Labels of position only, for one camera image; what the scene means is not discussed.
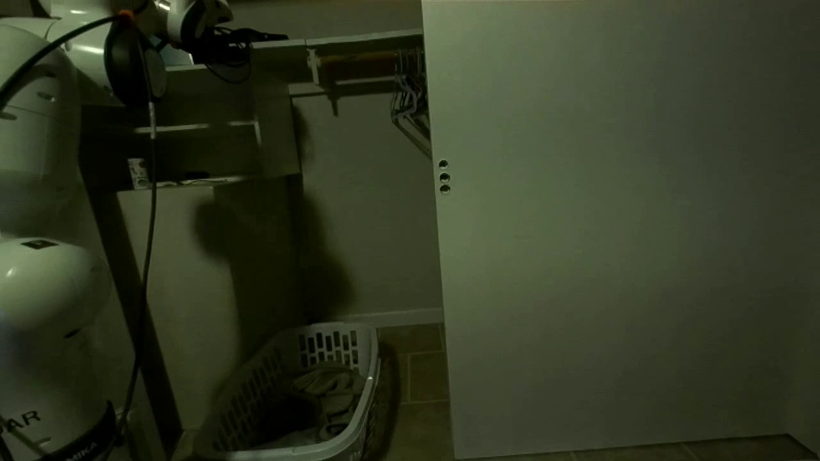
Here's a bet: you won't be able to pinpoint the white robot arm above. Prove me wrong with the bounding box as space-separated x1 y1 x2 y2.
0 0 232 461

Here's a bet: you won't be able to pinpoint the closet rod and shelf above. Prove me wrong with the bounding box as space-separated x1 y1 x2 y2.
255 29 424 101

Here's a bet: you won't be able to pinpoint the white plastic laundry basket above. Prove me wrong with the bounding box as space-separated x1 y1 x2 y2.
196 323 379 461

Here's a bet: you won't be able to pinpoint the clothes in basket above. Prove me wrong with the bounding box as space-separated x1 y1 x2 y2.
255 366 364 449

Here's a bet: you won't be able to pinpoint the white closet door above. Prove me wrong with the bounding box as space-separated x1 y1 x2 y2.
424 0 820 458

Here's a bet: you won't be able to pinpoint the wire hangers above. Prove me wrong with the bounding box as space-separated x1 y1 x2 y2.
389 51 430 157

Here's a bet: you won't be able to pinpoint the white wall shelf unit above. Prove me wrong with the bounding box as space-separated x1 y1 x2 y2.
129 70 300 183

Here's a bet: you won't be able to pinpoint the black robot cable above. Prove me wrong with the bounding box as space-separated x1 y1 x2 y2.
0 10 165 447

